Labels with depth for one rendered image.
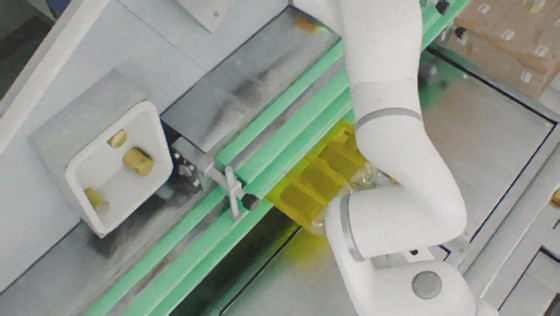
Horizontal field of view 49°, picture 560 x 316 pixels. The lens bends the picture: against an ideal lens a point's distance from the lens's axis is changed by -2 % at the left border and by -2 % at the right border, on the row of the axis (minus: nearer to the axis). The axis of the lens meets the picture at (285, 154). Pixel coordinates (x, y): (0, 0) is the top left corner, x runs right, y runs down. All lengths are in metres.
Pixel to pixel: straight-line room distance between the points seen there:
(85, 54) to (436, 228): 0.55
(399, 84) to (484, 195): 0.75
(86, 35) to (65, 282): 0.45
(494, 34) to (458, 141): 3.47
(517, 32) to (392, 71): 4.32
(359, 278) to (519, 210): 0.71
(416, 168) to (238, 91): 0.54
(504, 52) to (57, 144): 4.25
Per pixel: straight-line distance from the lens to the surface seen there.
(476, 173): 1.52
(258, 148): 1.14
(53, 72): 0.95
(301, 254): 1.33
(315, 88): 1.22
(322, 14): 0.90
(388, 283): 0.83
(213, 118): 1.16
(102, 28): 0.97
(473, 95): 1.65
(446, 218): 0.75
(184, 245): 1.17
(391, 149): 0.74
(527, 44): 5.00
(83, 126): 0.97
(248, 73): 1.22
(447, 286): 0.81
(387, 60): 0.74
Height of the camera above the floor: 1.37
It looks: 20 degrees down
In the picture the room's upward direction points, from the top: 125 degrees clockwise
